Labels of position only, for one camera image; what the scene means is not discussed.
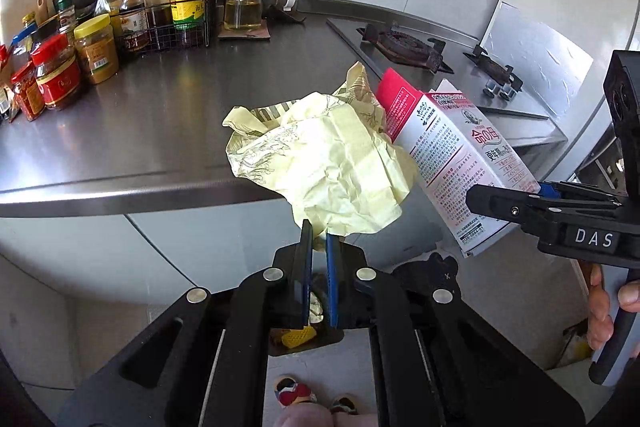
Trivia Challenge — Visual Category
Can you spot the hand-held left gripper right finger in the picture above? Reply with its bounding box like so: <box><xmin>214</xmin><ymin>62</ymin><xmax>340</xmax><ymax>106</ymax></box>
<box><xmin>325</xmin><ymin>234</ymin><xmax>583</xmax><ymax>427</ymax></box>

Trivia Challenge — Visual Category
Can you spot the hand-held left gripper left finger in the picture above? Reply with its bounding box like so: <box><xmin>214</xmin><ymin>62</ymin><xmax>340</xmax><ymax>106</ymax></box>
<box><xmin>57</xmin><ymin>219</ymin><xmax>314</xmax><ymax>427</ymax></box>

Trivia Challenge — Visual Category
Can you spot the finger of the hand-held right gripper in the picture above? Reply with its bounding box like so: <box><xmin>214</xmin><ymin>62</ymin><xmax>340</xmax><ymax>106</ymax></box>
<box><xmin>465</xmin><ymin>184</ymin><xmax>640</xmax><ymax>266</ymax></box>
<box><xmin>539</xmin><ymin>180</ymin><xmax>624</xmax><ymax>208</ymax></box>

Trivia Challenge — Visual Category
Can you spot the pink and white carton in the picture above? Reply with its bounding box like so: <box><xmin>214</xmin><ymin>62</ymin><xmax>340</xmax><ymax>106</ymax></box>
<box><xmin>375</xmin><ymin>68</ymin><xmax>543</xmax><ymax>259</ymax></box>

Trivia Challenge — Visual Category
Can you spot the person's right hand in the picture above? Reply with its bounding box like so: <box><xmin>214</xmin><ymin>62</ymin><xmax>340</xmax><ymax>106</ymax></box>
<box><xmin>587</xmin><ymin>265</ymin><xmax>640</xmax><ymax>351</ymax></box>

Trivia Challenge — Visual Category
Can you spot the yellow mesh sponge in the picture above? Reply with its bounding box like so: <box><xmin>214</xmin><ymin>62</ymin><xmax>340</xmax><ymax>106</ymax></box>
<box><xmin>279</xmin><ymin>327</ymin><xmax>317</xmax><ymax>349</ymax></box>

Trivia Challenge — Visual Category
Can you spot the black bear-shaped mat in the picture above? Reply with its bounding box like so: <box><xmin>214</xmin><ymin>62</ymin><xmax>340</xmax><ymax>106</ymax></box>
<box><xmin>392</xmin><ymin>252</ymin><xmax>461</xmax><ymax>296</ymax></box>

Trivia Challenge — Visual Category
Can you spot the colourful patterned slipper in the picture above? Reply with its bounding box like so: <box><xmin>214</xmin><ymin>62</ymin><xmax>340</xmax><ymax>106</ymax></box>
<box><xmin>330</xmin><ymin>397</ymin><xmax>359</xmax><ymax>416</ymax></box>
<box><xmin>273</xmin><ymin>374</ymin><xmax>319</xmax><ymax>409</ymax></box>

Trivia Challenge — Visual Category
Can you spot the person's left leg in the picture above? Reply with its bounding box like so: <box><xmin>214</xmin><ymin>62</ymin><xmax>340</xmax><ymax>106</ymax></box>
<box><xmin>277</xmin><ymin>408</ymin><xmax>334</xmax><ymax>427</ymax></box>

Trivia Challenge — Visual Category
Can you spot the person's leg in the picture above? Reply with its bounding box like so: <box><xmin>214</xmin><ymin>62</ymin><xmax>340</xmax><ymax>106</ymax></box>
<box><xmin>333</xmin><ymin>412</ymin><xmax>372</xmax><ymax>427</ymax></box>
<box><xmin>277</xmin><ymin>408</ymin><xmax>334</xmax><ymax>427</ymax></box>

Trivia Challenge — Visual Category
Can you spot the person's right leg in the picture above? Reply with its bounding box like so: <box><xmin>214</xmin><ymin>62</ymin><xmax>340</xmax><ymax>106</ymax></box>
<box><xmin>333</xmin><ymin>412</ymin><xmax>372</xmax><ymax>427</ymax></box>

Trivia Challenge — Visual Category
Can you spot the small black stove grate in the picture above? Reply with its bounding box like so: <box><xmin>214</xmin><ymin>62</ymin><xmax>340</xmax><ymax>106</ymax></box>
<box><xmin>462</xmin><ymin>44</ymin><xmax>524</xmax><ymax>100</ymax></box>

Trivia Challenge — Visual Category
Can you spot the steel gas stove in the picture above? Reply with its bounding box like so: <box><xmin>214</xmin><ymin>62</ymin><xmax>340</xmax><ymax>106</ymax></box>
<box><xmin>326</xmin><ymin>17</ymin><xmax>569</xmax><ymax>148</ymax></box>

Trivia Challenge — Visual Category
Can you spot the white base cabinet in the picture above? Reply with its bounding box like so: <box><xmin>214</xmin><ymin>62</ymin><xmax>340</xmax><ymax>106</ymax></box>
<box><xmin>0</xmin><ymin>194</ymin><xmax>451</xmax><ymax>308</ymax></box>

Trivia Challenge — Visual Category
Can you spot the large black stove grate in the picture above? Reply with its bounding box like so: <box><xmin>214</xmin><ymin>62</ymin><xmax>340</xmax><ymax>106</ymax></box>
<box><xmin>356</xmin><ymin>24</ymin><xmax>447</xmax><ymax>74</ymax></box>

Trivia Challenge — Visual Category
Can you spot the cardboard coaster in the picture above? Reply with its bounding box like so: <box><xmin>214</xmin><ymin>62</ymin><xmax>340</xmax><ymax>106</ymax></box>
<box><xmin>217</xmin><ymin>19</ymin><xmax>274</xmax><ymax>43</ymax></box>

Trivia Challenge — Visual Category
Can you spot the dark brown scrap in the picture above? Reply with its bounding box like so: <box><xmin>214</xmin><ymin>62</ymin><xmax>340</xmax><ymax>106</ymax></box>
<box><xmin>262</xmin><ymin>4</ymin><xmax>307</xmax><ymax>26</ymax></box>

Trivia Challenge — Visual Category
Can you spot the yellow lid jar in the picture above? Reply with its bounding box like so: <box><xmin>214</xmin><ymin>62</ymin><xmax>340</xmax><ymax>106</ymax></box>
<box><xmin>73</xmin><ymin>14</ymin><xmax>121</xmax><ymax>86</ymax></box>

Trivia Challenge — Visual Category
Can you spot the dark bottle with orange label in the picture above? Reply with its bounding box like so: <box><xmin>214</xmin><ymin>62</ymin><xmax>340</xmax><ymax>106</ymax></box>
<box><xmin>120</xmin><ymin>0</ymin><xmax>151</xmax><ymax>51</ymax></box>

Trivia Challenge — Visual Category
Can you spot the large red lid jar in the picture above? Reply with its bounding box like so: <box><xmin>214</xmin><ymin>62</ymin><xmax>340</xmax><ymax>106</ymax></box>
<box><xmin>31</xmin><ymin>34</ymin><xmax>84</xmax><ymax>111</ymax></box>

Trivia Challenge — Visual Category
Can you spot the small red sauce jar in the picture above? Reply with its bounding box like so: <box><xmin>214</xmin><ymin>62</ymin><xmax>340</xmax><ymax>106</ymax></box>
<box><xmin>10</xmin><ymin>62</ymin><xmax>47</xmax><ymax>122</ymax></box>

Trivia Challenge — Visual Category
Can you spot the green cap spice jar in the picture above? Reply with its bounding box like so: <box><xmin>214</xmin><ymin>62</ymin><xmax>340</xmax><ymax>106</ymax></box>
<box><xmin>53</xmin><ymin>0</ymin><xmax>79</xmax><ymax>34</ymax></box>

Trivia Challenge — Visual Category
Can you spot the blue lid jar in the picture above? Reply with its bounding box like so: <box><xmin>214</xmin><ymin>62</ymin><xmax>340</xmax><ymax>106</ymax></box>
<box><xmin>10</xmin><ymin>27</ymin><xmax>37</xmax><ymax>58</ymax></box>

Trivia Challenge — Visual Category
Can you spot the black wire rack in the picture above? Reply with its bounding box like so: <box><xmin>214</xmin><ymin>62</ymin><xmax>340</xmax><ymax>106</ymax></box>
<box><xmin>117</xmin><ymin>0</ymin><xmax>217</xmax><ymax>54</ymax></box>

